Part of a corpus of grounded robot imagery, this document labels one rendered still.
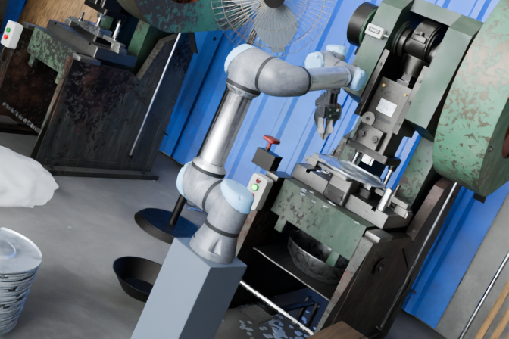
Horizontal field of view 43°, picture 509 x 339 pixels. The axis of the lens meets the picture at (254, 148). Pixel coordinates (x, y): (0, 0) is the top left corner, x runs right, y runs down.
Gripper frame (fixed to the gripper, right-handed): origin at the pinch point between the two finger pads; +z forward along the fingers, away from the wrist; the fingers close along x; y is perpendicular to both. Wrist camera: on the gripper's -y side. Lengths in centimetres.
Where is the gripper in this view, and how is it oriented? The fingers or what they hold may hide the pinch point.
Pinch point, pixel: (323, 135)
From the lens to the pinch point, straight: 249.0
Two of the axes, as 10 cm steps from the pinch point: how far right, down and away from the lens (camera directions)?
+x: 9.7, 0.3, 2.3
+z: -1.0, 9.6, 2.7
